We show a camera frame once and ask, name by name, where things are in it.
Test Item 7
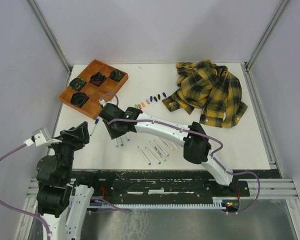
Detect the black cable coil front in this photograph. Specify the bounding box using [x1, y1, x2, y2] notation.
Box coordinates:
[70, 91, 90, 108]

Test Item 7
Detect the light blue cap marker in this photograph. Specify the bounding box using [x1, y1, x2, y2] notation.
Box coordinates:
[137, 146, 152, 166]

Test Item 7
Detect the orange compartment tray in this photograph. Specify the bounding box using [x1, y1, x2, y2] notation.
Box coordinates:
[59, 59, 129, 120]

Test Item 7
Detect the dark green cable coil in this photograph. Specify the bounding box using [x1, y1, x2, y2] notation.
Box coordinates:
[108, 69, 124, 82]

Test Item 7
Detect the white cable duct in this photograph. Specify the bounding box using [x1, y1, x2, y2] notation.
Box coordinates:
[87, 197, 226, 210]

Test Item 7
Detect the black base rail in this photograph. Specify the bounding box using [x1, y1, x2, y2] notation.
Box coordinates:
[94, 170, 251, 204]

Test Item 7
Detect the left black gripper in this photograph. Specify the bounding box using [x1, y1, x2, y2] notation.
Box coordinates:
[46, 120, 90, 180]

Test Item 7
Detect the green black cable coil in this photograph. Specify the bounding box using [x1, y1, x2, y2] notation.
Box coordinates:
[69, 77, 88, 91]

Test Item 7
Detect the black cable coil centre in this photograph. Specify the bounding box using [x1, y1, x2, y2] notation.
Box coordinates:
[89, 71, 107, 87]

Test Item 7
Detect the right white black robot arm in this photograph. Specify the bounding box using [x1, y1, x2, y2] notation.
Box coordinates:
[99, 100, 238, 196]

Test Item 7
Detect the yellow plaid shirt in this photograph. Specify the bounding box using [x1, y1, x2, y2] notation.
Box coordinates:
[162, 59, 248, 128]

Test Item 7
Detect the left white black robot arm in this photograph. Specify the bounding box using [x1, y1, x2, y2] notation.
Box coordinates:
[33, 121, 101, 240]

